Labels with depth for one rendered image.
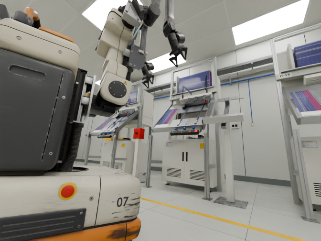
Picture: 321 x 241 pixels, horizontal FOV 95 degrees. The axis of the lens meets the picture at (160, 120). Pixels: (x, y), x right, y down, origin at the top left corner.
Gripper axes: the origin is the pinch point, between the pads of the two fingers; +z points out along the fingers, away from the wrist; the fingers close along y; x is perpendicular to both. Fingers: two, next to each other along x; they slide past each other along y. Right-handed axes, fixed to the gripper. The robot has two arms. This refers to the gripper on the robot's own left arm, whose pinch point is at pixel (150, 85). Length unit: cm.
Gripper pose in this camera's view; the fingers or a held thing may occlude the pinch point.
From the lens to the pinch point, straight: 138.9
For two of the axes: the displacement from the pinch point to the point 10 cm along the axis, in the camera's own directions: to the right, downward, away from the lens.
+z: 3.4, 9.4, -0.2
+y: -4.6, 1.8, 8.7
